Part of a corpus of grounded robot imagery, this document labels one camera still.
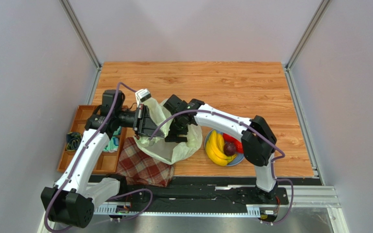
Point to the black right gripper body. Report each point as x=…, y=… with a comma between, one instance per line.
x=176, y=137

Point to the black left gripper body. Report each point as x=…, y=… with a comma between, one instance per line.
x=140, y=119

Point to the pale green plastic bag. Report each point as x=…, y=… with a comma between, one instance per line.
x=169, y=152

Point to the yellow fake banana bunch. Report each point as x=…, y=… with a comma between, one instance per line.
x=213, y=146

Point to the red fake apple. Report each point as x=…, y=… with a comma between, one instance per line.
x=228, y=138

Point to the dark purple fake fruit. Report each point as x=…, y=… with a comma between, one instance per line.
x=229, y=149

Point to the red fake tomato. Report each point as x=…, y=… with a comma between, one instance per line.
x=239, y=147

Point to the blue plastic plate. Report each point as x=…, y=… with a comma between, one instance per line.
x=222, y=149

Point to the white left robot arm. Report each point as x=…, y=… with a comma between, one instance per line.
x=69, y=201

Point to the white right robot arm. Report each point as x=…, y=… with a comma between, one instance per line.
x=257, y=139

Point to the red plaid cloth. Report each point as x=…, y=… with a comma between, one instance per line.
x=139, y=168

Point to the dark item in tray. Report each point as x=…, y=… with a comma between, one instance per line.
x=73, y=140

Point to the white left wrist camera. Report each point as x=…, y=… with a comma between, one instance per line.
x=142, y=95

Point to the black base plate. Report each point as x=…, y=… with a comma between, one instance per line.
x=202, y=195

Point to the aluminium frame rail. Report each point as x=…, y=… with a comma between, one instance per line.
x=313, y=208

